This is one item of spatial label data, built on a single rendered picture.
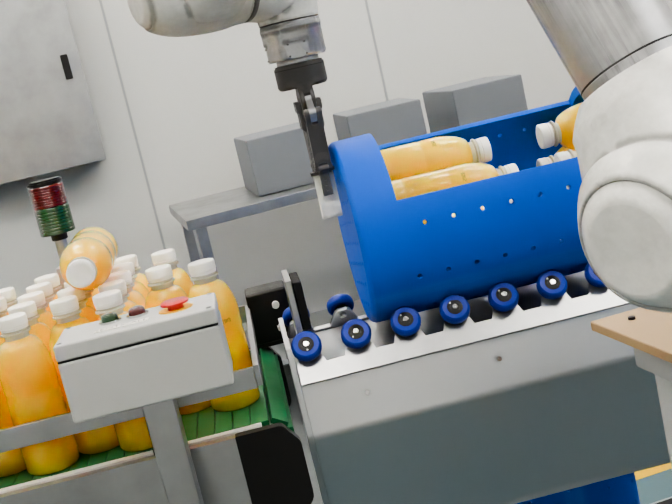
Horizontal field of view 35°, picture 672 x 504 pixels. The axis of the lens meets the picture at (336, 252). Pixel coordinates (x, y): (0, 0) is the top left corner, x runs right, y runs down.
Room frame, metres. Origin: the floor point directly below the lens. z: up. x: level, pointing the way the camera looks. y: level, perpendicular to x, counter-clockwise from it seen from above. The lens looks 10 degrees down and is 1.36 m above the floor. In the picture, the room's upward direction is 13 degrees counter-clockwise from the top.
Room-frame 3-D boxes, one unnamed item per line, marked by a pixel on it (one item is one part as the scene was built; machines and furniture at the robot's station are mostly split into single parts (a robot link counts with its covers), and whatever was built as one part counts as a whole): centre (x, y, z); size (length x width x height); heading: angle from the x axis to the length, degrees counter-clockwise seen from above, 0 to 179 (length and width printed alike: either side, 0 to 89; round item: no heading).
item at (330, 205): (1.60, -0.01, 1.16); 0.03 x 0.01 x 0.07; 94
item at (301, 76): (1.61, -0.01, 1.32); 0.08 x 0.07 x 0.09; 4
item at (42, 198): (1.95, 0.49, 1.23); 0.06 x 0.06 x 0.04
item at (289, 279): (1.62, 0.08, 0.99); 0.10 x 0.02 x 0.12; 4
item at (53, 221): (1.95, 0.49, 1.18); 0.06 x 0.06 x 0.05
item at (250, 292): (1.82, 0.14, 0.95); 0.10 x 0.07 x 0.10; 4
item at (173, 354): (1.32, 0.26, 1.05); 0.20 x 0.10 x 0.10; 94
